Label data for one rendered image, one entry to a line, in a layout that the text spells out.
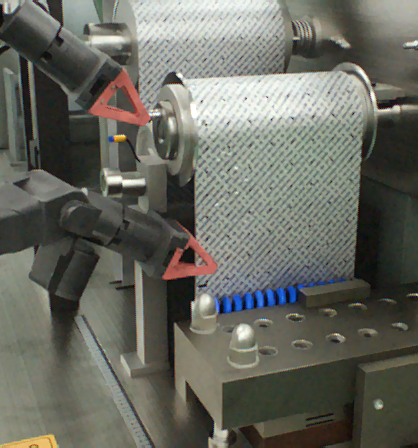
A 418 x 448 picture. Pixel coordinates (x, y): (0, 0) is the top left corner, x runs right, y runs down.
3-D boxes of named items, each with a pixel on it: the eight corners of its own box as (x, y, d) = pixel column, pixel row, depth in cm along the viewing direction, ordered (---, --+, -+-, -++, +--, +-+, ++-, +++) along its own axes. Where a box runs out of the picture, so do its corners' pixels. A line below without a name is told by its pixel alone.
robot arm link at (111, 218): (84, 189, 90) (72, 180, 95) (58, 243, 90) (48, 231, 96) (135, 212, 93) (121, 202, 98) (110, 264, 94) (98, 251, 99)
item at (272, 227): (195, 309, 104) (194, 173, 98) (351, 284, 112) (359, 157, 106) (196, 310, 103) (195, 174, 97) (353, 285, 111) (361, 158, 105)
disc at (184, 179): (159, 173, 110) (156, 66, 106) (162, 173, 110) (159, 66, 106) (195, 199, 97) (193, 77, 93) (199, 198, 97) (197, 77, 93)
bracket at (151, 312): (117, 362, 115) (109, 158, 106) (159, 354, 117) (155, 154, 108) (126, 378, 111) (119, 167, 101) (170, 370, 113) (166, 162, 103)
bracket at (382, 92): (348, 95, 112) (349, 81, 111) (383, 93, 114) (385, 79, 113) (367, 101, 108) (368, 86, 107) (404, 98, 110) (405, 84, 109)
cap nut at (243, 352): (221, 356, 89) (222, 320, 88) (251, 351, 91) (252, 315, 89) (234, 371, 86) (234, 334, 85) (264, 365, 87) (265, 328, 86)
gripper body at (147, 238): (163, 283, 95) (109, 262, 91) (139, 255, 104) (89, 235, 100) (187, 236, 94) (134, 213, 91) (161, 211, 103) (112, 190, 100)
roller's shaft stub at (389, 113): (340, 128, 113) (342, 98, 111) (382, 125, 115) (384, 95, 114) (356, 134, 109) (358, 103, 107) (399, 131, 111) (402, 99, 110)
